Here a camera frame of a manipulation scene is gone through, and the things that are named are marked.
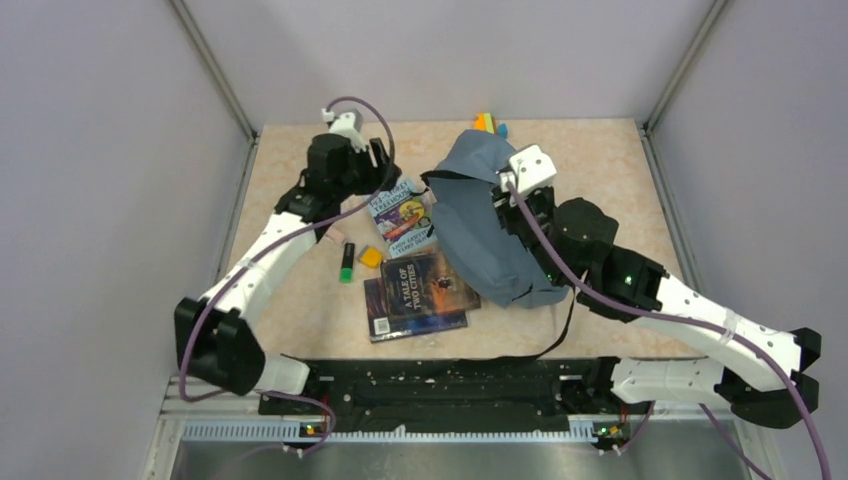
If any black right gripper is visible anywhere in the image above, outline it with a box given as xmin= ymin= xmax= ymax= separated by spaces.
xmin=490 ymin=181 xmax=570 ymax=288

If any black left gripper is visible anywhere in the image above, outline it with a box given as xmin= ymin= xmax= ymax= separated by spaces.
xmin=333 ymin=137 xmax=402 ymax=201

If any colourful Treehouse book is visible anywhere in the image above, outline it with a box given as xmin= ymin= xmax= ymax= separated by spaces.
xmin=367 ymin=177 xmax=437 ymax=259

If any blue student backpack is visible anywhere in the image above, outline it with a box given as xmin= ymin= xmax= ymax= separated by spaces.
xmin=422 ymin=129 xmax=570 ymax=309

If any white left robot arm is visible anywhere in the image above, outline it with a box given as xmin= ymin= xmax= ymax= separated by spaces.
xmin=174 ymin=133 xmax=401 ymax=414

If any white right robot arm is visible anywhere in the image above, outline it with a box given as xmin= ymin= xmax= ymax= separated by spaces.
xmin=492 ymin=187 xmax=821 ymax=429

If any pink eraser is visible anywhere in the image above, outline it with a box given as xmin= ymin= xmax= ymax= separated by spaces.
xmin=325 ymin=226 xmax=348 ymax=246

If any colourful sticky note stack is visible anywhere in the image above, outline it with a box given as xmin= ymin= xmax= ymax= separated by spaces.
xmin=473 ymin=112 xmax=509 ymax=139

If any orange yellow eraser block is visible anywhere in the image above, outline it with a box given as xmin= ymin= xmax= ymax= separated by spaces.
xmin=358 ymin=246 xmax=383 ymax=269

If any green highlighter pen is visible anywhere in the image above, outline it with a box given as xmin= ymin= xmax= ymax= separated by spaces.
xmin=339 ymin=242 xmax=356 ymax=284

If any Tale of Two Cities book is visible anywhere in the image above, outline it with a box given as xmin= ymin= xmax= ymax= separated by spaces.
xmin=381 ymin=251 xmax=481 ymax=320

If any dark book underneath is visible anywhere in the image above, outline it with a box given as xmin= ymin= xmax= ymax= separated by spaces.
xmin=363 ymin=279 xmax=468 ymax=343

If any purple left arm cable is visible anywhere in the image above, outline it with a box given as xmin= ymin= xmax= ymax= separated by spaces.
xmin=177 ymin=96 xmax=397 ymax=458

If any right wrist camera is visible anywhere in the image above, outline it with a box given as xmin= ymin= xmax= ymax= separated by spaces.
xmin=499 ymin=144 xmax=557 ymax=199

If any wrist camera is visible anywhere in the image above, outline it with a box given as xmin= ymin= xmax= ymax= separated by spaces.
xmin=499 ymin=144 xmax=557 ymax=199
xmin=321 ymin=108 xmax=368 ymax=153

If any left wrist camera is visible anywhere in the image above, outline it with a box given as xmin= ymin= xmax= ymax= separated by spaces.
xmin=321 ymin=108 xmax=368 ymax=153

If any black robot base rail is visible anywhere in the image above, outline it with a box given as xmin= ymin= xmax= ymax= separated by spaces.
xmin=258 ymin=357 xmax=650 ymax=434

